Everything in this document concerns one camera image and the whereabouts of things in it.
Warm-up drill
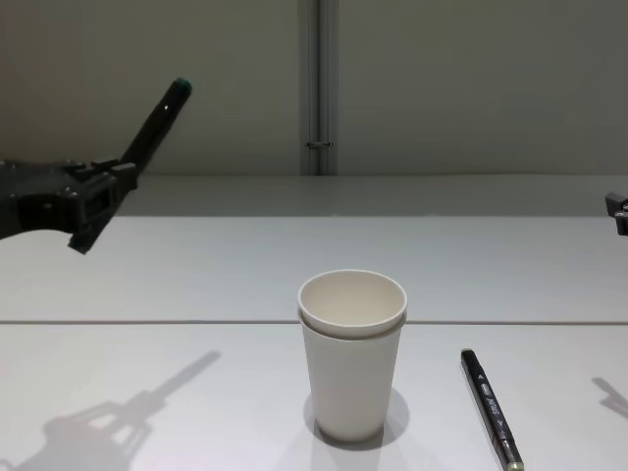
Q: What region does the grey metal post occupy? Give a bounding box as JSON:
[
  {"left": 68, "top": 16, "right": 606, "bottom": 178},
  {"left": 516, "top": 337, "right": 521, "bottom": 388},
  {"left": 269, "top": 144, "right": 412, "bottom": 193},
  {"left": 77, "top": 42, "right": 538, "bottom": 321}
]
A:
[{"left": 297, "top": 0, "right": 340, "bottom": 177}]

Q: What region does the black marker with grey cap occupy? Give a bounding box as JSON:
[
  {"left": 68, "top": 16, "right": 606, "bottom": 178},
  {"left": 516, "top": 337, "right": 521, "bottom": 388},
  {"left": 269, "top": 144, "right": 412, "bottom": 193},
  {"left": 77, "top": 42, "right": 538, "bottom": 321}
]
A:
[{"left": 459, "top": 347, "right": 526, "bottom": 471}]

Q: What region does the black marker with green cap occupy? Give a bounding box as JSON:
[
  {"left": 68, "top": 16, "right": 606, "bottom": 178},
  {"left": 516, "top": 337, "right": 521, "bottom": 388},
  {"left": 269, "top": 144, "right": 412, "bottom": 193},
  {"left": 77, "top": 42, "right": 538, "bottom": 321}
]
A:
[{"left": 119, "top": 77, "right": 193, "bottom": 169}]

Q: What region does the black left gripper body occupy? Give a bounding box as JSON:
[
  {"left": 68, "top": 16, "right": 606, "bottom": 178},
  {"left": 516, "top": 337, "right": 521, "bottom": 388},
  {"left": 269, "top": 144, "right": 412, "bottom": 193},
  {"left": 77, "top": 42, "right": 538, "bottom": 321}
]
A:
[{"left": 0, "top": 160, "right": 85, "bottom": 241}]

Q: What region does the white paper cup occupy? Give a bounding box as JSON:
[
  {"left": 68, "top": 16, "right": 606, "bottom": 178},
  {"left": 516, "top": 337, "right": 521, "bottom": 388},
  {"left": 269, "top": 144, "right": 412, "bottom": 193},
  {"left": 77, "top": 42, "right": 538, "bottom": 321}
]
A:
[
  {"left": 297, "top": 308, "right": 408, "bottom": 445},
  {"left": 296, "top": 269, "right": 408, "bottom": 340}
]

